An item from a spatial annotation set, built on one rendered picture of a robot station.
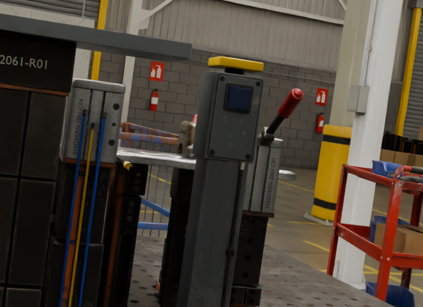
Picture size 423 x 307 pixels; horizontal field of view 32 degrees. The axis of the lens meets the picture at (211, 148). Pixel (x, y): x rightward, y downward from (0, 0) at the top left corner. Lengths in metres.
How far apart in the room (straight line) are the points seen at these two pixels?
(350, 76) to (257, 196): 7.19
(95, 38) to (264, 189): 0.40
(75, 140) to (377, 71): 4.18
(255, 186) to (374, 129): 4.03
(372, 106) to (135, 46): 4.29
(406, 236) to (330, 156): 5.08
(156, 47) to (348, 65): 7.50
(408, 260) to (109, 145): 2.34
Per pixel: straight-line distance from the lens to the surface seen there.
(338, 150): 8.22
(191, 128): 1.44
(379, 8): 5.19
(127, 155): 1.19
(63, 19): 9.29
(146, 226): 3.22
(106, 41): 0.87
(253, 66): 0.95
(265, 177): 1.13
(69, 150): 1.06
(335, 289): 1.84
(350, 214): 5.14
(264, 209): 1.14
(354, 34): 8.35
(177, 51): 0.88
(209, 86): 0.94
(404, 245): 3.27
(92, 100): 1.06
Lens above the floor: 1.09
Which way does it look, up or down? 3 degrees down
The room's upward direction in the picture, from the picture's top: 8 degrees clockwise
